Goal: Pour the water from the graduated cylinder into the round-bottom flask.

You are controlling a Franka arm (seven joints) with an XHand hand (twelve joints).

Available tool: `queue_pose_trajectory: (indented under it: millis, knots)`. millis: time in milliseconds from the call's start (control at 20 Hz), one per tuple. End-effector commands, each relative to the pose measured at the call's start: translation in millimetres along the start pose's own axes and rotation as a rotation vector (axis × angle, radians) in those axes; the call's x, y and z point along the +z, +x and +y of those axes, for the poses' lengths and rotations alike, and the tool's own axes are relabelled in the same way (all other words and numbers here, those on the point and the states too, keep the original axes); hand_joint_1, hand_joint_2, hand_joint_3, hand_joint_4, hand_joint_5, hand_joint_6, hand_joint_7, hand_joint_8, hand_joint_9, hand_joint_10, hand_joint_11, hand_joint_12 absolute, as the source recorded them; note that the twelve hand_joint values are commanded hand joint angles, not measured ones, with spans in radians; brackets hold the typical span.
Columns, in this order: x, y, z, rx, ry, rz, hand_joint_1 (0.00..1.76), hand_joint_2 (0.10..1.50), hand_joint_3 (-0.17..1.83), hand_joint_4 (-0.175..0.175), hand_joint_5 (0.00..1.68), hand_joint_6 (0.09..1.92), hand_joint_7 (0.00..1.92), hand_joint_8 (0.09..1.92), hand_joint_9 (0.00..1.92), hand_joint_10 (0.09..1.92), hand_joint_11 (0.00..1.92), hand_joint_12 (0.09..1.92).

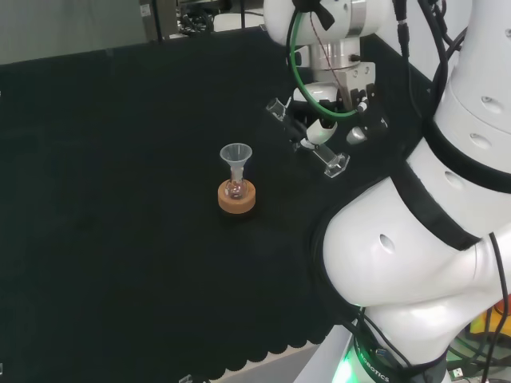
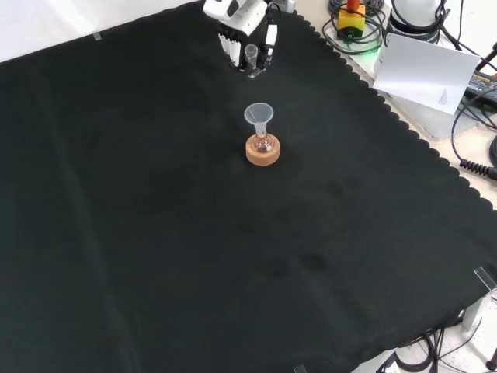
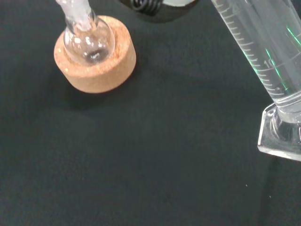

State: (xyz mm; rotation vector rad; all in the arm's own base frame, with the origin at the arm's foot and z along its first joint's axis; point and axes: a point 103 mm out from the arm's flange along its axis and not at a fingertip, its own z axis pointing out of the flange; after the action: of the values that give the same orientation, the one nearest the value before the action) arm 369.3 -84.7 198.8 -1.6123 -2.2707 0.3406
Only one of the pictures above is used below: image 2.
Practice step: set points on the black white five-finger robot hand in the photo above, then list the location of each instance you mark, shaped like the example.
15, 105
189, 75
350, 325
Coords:
237, 17

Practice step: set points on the clear graduated cylinder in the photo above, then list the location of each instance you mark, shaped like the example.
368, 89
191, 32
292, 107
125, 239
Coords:
251, 54

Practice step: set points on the glass round-bottom flask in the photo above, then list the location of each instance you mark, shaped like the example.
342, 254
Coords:
263, 143

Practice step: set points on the clear plastic funnel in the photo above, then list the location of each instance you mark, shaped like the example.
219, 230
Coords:
259, 113

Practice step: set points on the yellow stop button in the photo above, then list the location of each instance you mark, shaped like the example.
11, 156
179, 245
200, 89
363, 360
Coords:
351, 21

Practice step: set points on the clear tape strip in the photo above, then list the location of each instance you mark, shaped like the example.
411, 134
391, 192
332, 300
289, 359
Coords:
485, 277
97, 36
300, 369

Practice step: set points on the pale white board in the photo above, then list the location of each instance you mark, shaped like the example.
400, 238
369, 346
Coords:
425, 72

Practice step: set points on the grey box under board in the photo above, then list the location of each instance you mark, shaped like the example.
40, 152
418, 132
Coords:
427, 120

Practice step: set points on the black bench cloth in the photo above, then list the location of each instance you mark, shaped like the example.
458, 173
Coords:
194, 233

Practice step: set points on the black tripod leg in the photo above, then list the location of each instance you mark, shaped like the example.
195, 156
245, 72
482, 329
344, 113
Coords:
488, 58

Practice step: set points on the black power adapter yellow label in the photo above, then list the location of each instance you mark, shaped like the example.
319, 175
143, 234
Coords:
483, 85

